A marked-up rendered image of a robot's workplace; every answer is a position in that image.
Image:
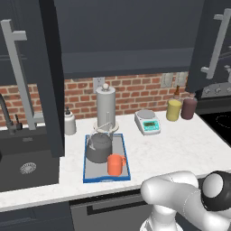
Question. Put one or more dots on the orange mug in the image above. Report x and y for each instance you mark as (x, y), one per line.
(115, 164)

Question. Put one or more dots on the dark open wall cabinet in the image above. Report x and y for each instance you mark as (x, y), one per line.
(126, 36)

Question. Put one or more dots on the white soap dispenser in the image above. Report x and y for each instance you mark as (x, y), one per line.
(69, 122)

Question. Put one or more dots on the dark sink basin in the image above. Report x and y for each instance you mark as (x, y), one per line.
(27, 162)

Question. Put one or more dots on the dark base cabinet door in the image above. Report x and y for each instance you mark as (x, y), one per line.
(36, 218)

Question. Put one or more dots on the dark drawer front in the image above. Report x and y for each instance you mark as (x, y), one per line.
(111, 215)

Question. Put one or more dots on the white wall switch plate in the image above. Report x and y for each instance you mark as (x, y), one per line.
(166, 80)
(181, 79)

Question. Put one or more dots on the black sink tap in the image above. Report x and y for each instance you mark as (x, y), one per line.
(10, 120)

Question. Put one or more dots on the dark red jar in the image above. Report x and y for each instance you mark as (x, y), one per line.
(189, 108)

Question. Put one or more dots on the yellow jar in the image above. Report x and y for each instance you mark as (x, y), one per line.
(173, 110)

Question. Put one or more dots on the brown bottle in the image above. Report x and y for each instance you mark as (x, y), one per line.
(177, 92)

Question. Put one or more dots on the white kitchen scale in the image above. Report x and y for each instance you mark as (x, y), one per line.
(147, 121)

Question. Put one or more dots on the blue-rimmed grey tray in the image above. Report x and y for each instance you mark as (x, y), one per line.
(90, 173)

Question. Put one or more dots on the white wall socket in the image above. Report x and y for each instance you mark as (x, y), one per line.
(98, 84)

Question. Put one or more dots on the dark grey kettle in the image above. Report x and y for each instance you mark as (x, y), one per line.
(99, 147)

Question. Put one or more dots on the black hob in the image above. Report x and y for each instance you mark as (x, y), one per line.
(218, 123)

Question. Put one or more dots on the white paper towel holder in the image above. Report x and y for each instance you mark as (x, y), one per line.
(106, 105)

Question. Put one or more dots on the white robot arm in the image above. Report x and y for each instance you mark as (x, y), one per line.
(177, 198)

